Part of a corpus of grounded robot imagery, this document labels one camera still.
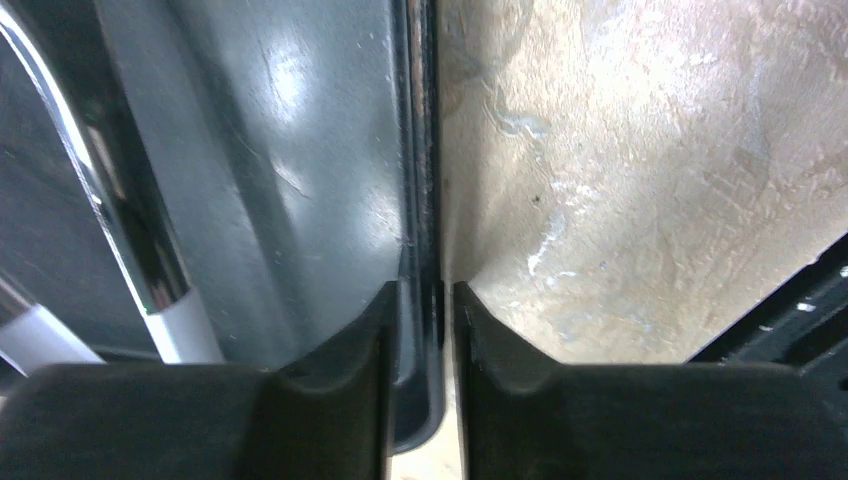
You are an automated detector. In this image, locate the black plastic tray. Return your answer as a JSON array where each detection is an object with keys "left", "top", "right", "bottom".
[{"left": 1, "top": 1, "right": 444, "bottom": 453}]

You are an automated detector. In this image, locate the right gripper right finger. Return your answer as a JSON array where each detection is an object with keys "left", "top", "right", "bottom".
[{"left": 453, "top": 282, "right": 847, "bottom": 479}]

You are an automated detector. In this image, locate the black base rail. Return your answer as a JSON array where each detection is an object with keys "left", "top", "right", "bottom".
[{"left": 690, "top": 236, "right": 847, "bottom": 365}]

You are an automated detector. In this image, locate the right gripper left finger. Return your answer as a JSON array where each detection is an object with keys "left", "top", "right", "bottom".
[{"left": 1, "top": 282, "right": 397, "bottom": 479}]

